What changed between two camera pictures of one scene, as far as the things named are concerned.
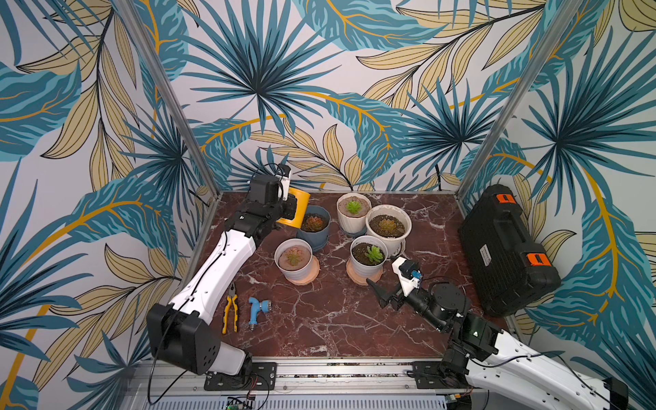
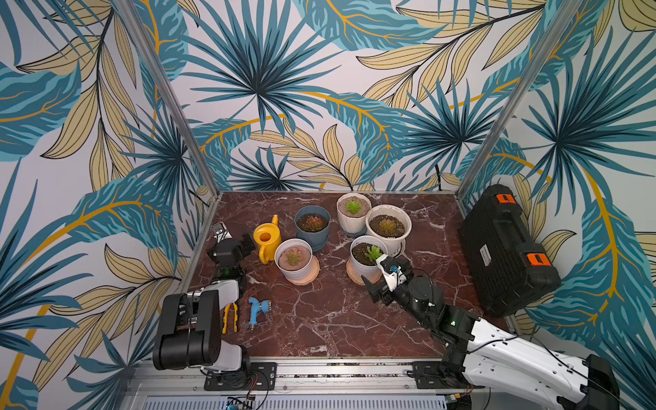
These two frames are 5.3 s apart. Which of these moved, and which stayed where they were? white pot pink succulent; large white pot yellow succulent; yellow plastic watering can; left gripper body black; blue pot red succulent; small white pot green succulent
Moved: left gripper body black; yellow plastic watering can
Stayed: blue pot red succulent; large white pot yellow succulent; white pot pink succulent; small white pot green succulent
